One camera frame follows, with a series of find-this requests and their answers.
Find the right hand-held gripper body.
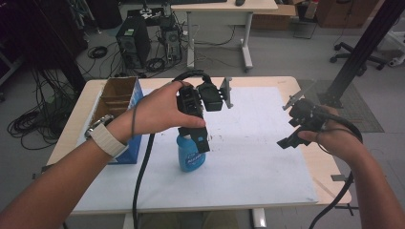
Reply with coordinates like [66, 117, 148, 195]
[282, 90, 327, 135]

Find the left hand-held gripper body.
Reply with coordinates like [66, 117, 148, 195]
[173, 75, 234, 129]

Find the blue plastic bottle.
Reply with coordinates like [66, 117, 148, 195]
[176, 133, 207, 174]

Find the blue cardboard box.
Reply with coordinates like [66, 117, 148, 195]
[76, 76, 145, 165]

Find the person's right hand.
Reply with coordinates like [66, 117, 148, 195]
[297, 104, 365, 167]

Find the person's left hand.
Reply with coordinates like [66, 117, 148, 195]
[106, 80, 207, 149]

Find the grey floor mat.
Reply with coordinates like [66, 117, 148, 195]
[297, 78, 385, 134]

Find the open computer tower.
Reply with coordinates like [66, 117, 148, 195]
[160, 24, 183, 62]

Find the black office chair base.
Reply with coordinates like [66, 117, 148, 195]
[330, 41, 388, 72]

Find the white table leg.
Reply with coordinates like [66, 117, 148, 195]
[121, 213, 138, 229]
[250, 207, 267, 229]

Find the black computer tower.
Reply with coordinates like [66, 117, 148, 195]
[115, 14, 152, 70]

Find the white desk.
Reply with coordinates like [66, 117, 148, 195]
[170, 0, 279, 73]

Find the wristwatch with white band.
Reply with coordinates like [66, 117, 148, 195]
[83, 114, 130, 159]

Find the black keyboard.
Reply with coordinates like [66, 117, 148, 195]
[168, 0, 229, 5]

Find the brown cardboard box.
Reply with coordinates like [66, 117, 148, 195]
[250, 4, 299, 31]

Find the brown wooden cabinet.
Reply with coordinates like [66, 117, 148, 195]
[314, 0, 380, 30]

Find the dark curtain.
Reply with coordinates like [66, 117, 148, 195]
[0, 0, 90, 94]

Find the coiled black cable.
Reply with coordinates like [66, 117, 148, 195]
[145, 56, 167, 73]
[87, 45, 109, 60]

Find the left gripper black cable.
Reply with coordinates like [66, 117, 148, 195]
[131, 69, 214, 229]

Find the grey wrist strap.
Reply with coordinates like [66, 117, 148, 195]
[131, 100, 139, 140]

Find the black metal post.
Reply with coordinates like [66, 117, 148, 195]
[317, 0, 405, 109]

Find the tangle of black floor cables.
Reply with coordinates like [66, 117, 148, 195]
[7, 68, 79, 151]

